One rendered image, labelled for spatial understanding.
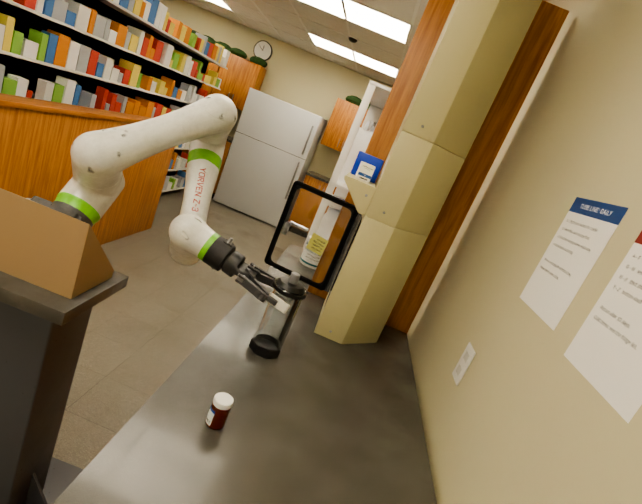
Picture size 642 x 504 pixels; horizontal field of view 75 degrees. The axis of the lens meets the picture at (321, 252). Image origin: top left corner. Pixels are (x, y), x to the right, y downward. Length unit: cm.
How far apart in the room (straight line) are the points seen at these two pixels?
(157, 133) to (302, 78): 591
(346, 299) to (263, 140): 517
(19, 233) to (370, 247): 103
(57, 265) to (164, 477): 68
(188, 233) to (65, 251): 32
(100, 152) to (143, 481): 81
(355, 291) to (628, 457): 97
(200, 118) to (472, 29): 87
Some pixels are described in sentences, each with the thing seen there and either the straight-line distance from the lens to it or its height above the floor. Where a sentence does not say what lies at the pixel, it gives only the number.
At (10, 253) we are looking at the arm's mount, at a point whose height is 100.
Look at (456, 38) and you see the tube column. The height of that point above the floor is 201.
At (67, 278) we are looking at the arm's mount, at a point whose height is 100.
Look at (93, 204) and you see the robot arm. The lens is 140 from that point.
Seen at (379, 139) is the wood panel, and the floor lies 167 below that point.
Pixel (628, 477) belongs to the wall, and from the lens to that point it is 76.
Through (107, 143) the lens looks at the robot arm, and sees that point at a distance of 129.
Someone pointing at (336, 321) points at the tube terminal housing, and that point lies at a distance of 154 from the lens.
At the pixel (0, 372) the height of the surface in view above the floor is 63.
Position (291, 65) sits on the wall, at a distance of 723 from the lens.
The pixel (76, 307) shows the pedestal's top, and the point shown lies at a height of 94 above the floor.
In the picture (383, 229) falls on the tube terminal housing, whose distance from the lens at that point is 144.
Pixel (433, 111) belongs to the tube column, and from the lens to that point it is 143.
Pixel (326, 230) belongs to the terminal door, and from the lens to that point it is 178.
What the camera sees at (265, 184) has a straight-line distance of 652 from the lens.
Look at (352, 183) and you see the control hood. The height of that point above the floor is 149.
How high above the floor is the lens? 161
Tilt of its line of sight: 15 degrees down
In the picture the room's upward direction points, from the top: 23 degrees clockwise
